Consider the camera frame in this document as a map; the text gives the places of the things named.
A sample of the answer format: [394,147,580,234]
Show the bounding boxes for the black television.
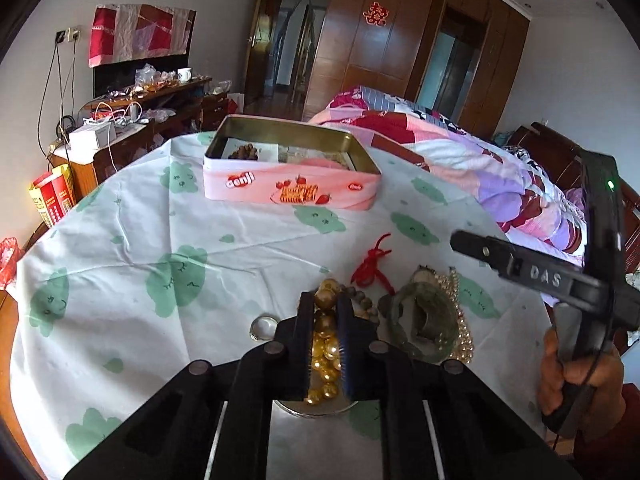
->
[92,57,191,101]

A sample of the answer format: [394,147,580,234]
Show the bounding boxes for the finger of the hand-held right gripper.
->
[449,229,586,307]

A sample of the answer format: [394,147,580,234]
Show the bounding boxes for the red knotted cord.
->
[350,232,398,294]

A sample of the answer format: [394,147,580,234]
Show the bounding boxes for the person's right forearm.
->
[570,385,640,480]

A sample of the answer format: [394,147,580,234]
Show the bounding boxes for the gold bead bracelet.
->
[306,280,346,406]

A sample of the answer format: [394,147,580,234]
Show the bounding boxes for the red white cloth cover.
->
[89,4,197,68]

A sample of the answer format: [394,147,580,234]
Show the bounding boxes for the wooden headboard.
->
[505,121,601,196]

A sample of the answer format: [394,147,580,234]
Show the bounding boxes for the black power cable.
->
[37,40,76,131]

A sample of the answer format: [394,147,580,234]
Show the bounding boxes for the wooden wardrobe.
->
[305,0,531,133]

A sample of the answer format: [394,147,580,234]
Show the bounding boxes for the green jade bangle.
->
[377,282,461,363]

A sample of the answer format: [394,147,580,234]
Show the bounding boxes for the pink patchwork quilt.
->
[307,85,601,266]

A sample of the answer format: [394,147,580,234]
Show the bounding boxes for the red paper decoration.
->
[363,2,394,26]

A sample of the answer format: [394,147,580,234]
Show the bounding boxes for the red yellow boxes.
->
[27,164,76,228]

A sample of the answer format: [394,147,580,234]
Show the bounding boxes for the wooden door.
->
[244,0,286,106]

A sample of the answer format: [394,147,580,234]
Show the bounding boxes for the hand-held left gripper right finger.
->
[336,297,583,480]

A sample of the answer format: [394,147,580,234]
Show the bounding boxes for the round metal pendant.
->
[411,264,442,287]

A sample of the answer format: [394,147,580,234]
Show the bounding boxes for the wooden television cabinet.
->
[47,77,236,201]

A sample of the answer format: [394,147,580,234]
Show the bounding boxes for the red plastic bag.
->
[0,237,21,291]

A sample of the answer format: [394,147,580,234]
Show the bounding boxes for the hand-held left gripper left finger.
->
[64,290,317,480]

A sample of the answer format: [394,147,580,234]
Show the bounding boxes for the round silver plate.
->
[277,395,353,417]

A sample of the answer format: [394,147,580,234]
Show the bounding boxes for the silver ring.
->
[248,314,279,343]

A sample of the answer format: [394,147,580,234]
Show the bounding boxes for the white green printed tablecloth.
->
[10,132,556,480]

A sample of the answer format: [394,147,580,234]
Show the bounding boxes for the brown wooden bead bracelet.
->
[340,284,382,324]

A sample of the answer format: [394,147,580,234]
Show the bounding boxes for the pearl necklace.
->
[435,266,476,363]

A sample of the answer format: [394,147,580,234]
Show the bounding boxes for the white box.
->
[67,122,117,152]

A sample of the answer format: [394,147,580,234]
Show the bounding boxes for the person's right hand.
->
[537,329,626,443]

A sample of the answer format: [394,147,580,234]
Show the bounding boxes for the pink tin box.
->
[202,114,383,211]

